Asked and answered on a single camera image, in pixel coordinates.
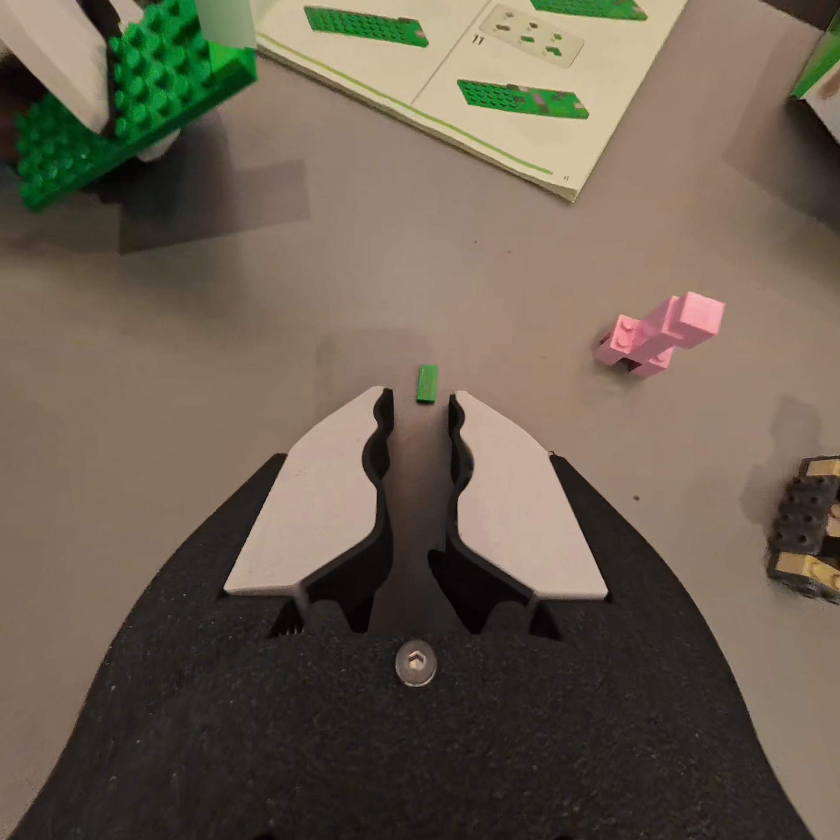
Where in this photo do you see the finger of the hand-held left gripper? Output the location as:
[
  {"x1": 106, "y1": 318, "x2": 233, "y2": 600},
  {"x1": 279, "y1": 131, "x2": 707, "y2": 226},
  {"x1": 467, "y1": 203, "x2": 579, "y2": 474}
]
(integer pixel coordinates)
[
  {"x1": 129, "y1": 128, "x2": 182, "y2": 165},
  {"x1": 0, "y1": 0, "x2": 148, "y2": 135}
]

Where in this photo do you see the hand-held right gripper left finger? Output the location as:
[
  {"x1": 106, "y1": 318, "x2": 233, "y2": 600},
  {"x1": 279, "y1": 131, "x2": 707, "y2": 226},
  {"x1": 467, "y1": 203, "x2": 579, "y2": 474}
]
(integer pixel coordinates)
[{"x1": 226, "y1": 388, "x2": 395, "y2": 605}]

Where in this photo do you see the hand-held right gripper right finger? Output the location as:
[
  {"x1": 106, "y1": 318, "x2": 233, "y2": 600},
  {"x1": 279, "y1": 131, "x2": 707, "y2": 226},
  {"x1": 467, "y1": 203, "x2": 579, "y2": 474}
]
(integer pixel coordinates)
[{"x1": 444, "y1": 390, "x2": 610, "y2": 605}]

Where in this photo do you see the green studded brick plate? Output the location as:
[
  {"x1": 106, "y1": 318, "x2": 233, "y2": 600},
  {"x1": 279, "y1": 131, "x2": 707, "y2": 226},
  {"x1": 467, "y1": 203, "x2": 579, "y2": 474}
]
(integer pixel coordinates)
[{"x1": 16, "y1": 0, "x2": 259, "y2": 212}]

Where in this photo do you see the small pink brick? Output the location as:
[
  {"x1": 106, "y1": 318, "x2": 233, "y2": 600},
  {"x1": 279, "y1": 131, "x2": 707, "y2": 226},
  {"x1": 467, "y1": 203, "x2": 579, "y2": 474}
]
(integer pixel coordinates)
[{"x1": 592, "y1": 292, "x2": 728, "y2": 380}]

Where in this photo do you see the black brick tower model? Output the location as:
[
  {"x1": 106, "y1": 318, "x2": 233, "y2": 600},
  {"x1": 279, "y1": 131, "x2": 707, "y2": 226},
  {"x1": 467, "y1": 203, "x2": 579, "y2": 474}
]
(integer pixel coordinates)
[{"x1": 767, "y1": 456, "x2": 840, "y2": 606}]

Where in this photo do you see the building instruction booklet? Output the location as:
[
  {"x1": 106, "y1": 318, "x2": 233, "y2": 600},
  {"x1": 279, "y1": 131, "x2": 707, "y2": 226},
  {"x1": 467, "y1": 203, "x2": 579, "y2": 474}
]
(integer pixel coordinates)
[{"x1": 255, "y1": 0, "x2": 691, "y2": 204}]

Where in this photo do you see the green brick set box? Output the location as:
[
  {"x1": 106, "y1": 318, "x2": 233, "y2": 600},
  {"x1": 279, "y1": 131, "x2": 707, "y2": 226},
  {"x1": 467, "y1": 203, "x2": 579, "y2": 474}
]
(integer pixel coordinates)
[{"x1": 788, "y1": 20, "x2": 840, "y2": 148}]

